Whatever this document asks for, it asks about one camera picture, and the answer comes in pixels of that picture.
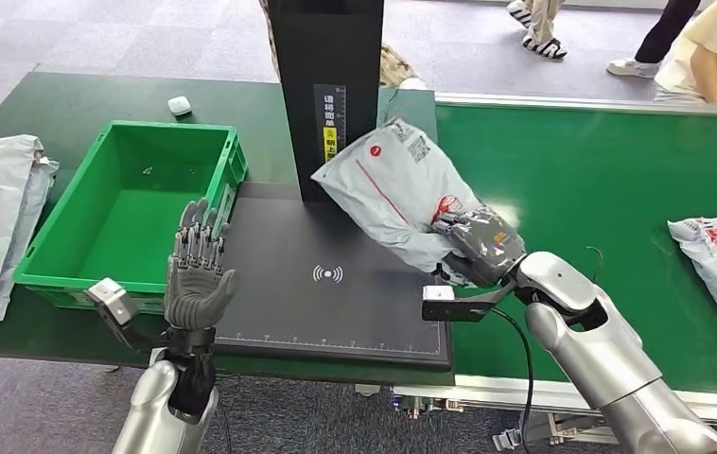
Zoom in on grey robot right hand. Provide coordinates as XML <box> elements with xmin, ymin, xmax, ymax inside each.
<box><xmin>431</xmin><ymin>206</ymin><xmax>528</xmax><ymax>288</ymax></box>

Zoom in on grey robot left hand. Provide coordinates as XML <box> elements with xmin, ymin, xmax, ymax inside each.
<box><xmin>164</xmin><ymin>199</ymin><xmax>239</xmax><ymax>332</ymax></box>

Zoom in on green conveyor belt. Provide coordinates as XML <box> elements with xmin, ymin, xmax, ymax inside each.
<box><xmin>390</xmin><ymin>92</ymin><xmax>717</xmax><ymax>433</ymax></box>

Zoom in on metal conveyor fittings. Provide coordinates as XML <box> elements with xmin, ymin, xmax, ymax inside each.
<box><xmin>390</xmin><ymin>388</ymin><xmax>463</xmax><ymax>415</ymax></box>

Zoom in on pale grey mailer package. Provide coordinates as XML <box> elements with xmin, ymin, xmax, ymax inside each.
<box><xmin>0</xmin><ymin>156</ymin><xmax>61</xmax><ymax>322</ymax></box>

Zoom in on green plastic crate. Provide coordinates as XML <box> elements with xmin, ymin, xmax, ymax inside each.
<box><xmin>13</xmin><ymin>120</ymin><xmax>249</xmax><ymax>315</ymax></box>

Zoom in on black scanner platform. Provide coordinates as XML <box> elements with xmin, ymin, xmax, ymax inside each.
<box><xmin>214</xmin><ymin>183</ymin><xmax>454</xmax><ymax>371</ymax></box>

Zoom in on green table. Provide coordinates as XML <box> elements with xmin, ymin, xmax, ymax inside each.
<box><xmin>0</xmin><ymin>72</ymin><xmax>455</xmax><ymax>387</ymax></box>

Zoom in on black scanner column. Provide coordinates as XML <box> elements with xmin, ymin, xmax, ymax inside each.
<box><xmin>265</xmin><ymin>0</ymin><xmax>386</xmax><ymax>203</ymax></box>

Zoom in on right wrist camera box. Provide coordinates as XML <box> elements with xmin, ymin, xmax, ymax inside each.
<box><xmin>421</xmin><ymin>285</ymin><xmax>504</xmax><ymax>323</ymax></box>

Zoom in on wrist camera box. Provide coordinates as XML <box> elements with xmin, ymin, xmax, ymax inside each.
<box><xmin>421</xmin><ymin>285</ymin><xmax>504</xmax><ymax>323</ymax></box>
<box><xmin>85</xmin><ymin>278</ymin><xmax>144</xmax><ymax>351</ymax></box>

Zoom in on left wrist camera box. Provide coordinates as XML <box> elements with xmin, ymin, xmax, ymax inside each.
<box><xmin>85</xmin><ymin>278</ymin><xmax>144</xmax><ymax>351</ymax></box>

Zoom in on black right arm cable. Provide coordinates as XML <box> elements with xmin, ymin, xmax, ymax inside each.
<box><xmin>490</xmin><ymin>306</ymin><xmax>535</xmax><ymax>454</ymax></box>

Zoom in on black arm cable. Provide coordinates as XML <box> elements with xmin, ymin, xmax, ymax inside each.
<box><xmin>490</xmin><ymin>306</ymin><xmax>535</xmax><ymax>454</ymax></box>
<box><xmin>216</xmin><ymin>400</ymin><xmax>235</xmax><ymax>454</ymax></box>

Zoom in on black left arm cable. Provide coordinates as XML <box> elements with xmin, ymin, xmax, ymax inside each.
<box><xmin>216</xmin><ymin>400</ymin><xmax>235</xmax><ymax>454</ymax></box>

